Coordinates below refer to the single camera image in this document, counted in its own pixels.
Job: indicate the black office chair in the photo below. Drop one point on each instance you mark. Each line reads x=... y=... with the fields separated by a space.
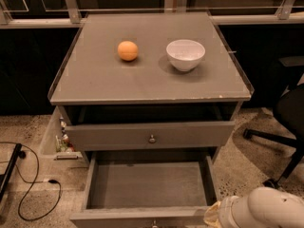
x=289 y=112

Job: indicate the clear plastic storage bin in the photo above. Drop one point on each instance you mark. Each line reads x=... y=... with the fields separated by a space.
x=52 y=145

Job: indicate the orange ball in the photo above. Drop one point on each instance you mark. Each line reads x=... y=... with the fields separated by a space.
x=127 y=50

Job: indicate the black floor stand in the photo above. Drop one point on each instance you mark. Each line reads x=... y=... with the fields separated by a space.
x=4 y=178

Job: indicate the grey top drawer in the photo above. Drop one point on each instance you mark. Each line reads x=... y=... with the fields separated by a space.
x=147 y=126

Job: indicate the grey drawer cabinet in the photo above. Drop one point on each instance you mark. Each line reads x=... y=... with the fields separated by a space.
x=94 y=73

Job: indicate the metal railing frame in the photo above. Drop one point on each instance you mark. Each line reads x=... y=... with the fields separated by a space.
x=71 y=13

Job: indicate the white bowl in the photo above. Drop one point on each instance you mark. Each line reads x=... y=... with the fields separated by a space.
x=184 y=54

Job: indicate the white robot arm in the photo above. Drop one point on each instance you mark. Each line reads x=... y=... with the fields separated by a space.
x=263 y=207

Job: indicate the grey drawer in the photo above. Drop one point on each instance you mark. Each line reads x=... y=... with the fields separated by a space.
x=147 y=126
x=148 y=189

